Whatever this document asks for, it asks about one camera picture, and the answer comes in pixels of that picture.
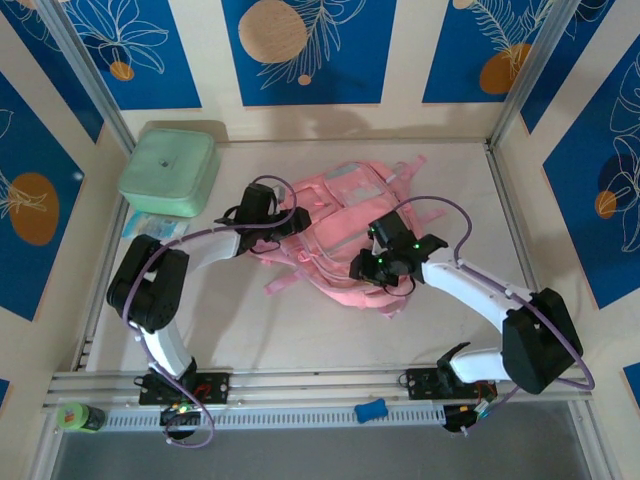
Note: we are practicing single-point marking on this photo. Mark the pink student backpack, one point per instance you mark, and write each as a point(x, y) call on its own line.
point(345, 250)

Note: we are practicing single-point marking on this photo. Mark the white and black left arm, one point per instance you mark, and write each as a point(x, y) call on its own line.
point(150, 290)

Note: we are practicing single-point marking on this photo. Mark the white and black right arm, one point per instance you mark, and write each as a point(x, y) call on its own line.
point(540, 345)

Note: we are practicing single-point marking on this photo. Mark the blue and white tissue pack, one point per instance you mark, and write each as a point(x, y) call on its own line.
point(155, 226)

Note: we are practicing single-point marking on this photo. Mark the mint green square case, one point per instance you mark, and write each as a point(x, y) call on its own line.
point(167, 172)

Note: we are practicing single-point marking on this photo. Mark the green tape roll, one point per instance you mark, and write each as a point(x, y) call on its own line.
point(75, 417)

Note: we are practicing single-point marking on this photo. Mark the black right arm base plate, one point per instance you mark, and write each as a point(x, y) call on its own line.
point(425, 384)

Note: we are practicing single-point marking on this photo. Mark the aluminium front rail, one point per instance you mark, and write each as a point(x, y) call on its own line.
point(310, 382)

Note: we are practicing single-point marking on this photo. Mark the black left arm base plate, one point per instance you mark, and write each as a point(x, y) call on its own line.
point(217, 389)

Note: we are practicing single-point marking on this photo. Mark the aluminium left frame post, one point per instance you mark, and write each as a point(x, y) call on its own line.
point(85, 70)

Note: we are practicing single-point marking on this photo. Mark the aluminium frame post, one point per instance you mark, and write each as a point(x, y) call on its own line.
point(85, 70)
point(530, 70)

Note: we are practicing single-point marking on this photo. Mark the aluminium right frame post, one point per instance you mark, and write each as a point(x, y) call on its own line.
point(530, 70)

